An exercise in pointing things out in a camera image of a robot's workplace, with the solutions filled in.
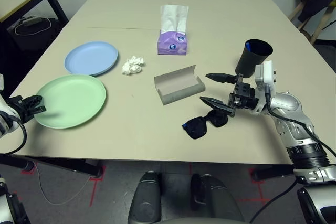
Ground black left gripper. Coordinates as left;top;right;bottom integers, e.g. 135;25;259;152
7;95;47;124

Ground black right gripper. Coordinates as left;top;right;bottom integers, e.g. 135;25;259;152
199;72;260;118

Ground light green plate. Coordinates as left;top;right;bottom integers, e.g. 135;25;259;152
34;74;107;130

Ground black sunglasses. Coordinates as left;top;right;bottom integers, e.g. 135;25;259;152
182;110;228;140

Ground grey glasses case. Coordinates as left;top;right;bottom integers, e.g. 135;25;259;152
154;64;206;106

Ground black plastic cup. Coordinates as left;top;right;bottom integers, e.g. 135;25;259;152
235;39;274;79

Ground purple tissue pack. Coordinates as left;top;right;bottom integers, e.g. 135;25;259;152
157;30;188;56

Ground black table foot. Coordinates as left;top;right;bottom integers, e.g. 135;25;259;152
251;165;296;183
0;154;103;178

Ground light blue plate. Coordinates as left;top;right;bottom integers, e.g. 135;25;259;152
64;41;119;76

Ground white power strip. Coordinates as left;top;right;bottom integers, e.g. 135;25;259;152
22;16;40;27

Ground white tissue sheet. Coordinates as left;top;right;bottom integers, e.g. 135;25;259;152
160;4;190;36

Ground dark grey robot right leg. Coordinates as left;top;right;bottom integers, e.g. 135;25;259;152
190;173;245;224

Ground dark grey robot leg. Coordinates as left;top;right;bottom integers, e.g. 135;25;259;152
128;171;162;224
190;173;245;224

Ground wooden stool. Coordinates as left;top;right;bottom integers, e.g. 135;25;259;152
288;0;336;45

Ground dark grey robot left leg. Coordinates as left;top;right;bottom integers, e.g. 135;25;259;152
128;171;162;224

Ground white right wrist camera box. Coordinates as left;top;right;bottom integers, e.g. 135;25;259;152
254;60;277;96

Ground white power strip cable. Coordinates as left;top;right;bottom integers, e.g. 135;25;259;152
14;17;52;36

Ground thin grey floor cable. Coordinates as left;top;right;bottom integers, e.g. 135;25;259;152
34;162;90;206

